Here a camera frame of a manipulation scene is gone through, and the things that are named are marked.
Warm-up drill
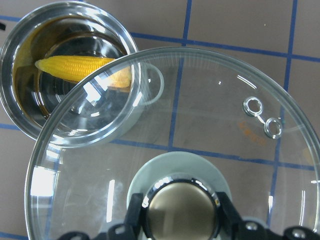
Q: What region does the brown paper table cover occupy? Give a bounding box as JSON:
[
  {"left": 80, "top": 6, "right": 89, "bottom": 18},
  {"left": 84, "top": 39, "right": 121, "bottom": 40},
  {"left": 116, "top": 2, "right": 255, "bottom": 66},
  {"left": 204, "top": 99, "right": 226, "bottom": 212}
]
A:
[{"left": 0, "top": 0, "right": 320, "bottom": 240}]

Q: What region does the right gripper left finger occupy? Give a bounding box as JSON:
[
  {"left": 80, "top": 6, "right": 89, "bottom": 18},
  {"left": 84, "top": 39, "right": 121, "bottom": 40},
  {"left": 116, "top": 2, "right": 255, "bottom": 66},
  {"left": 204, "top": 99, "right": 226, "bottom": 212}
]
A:
[{"left": 107, "top": 193, "right": 144, "bottom": 240}]

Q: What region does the yellow corn cob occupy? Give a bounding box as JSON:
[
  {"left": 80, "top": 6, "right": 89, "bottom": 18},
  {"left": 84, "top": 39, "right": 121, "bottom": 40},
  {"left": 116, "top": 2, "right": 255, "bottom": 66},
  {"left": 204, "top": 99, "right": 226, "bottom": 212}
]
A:
[{"left": 34, "top": 55, "right": 132, "bottom": 88}]

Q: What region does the mint green cooking pot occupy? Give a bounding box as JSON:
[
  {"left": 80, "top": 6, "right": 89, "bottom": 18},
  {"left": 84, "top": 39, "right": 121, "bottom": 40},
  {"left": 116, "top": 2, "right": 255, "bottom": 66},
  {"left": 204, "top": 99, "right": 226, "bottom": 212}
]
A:
[{"left": 0, "top": 0, "right": 165, "bottom": 148}]

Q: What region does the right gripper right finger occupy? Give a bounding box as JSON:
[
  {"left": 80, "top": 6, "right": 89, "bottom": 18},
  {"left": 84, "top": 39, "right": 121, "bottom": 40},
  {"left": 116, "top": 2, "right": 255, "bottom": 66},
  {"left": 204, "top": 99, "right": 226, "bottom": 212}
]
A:
[{"left": 216, "top": 191, "right": 260, "bottom": 240}]

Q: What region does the glass pot lid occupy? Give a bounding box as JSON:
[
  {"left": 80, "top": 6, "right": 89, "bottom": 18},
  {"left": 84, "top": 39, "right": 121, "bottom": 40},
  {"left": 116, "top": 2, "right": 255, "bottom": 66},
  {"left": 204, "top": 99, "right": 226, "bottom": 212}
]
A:
[{"left": 25, "top": 47, "right": 320, "bottom": 240}]

